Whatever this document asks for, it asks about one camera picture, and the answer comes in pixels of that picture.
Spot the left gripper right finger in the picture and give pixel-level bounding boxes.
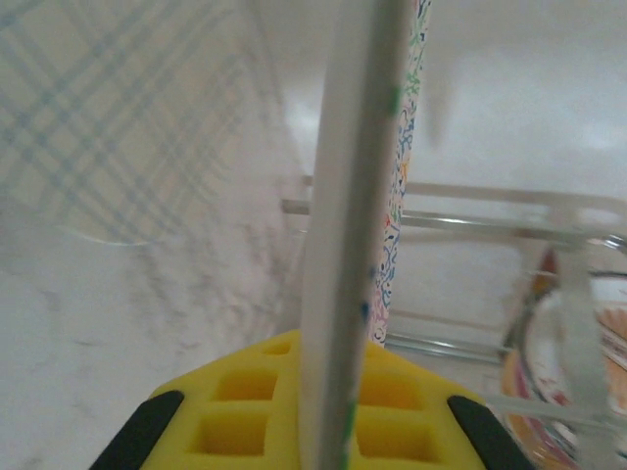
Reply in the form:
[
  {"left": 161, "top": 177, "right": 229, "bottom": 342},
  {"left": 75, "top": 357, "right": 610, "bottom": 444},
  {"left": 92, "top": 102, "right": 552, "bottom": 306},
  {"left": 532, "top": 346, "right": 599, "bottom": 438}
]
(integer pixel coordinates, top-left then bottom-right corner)
[{"left": 348, "top": 341, "right": 534, "bottom": 470}]

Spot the colourful squiggle pattern plate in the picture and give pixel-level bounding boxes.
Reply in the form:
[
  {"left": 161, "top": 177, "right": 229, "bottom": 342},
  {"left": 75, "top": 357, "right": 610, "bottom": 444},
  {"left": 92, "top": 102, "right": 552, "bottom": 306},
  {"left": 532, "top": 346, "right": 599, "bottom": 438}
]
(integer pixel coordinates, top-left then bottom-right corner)
[{"left": 298, "top": 0, "right": 435, "bottom": 470}]

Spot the steel two-tier dish rack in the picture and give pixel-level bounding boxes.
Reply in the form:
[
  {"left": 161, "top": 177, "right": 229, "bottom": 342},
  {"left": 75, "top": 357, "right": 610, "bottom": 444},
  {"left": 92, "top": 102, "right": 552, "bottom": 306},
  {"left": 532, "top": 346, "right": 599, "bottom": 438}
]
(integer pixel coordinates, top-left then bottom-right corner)
[{"left": 281, "top": 173, "right": 627, "bottom": 470}]

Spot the floral rimmed white plate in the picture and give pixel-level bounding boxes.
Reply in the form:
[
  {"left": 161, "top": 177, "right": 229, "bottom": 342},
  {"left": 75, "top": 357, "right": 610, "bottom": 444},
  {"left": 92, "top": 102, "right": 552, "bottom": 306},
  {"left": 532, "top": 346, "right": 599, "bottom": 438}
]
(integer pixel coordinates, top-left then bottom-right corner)
[{"left": 499, "top": 244, "right": 627, "bottom": 470}]

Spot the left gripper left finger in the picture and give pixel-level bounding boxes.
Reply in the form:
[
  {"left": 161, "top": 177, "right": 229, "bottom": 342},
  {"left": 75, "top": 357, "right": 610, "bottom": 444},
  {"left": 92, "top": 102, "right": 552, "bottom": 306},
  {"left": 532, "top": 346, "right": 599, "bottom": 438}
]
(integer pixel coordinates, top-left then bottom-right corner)
[{"left": 90, "top": 328, "right": 309, "bottom": 470}]

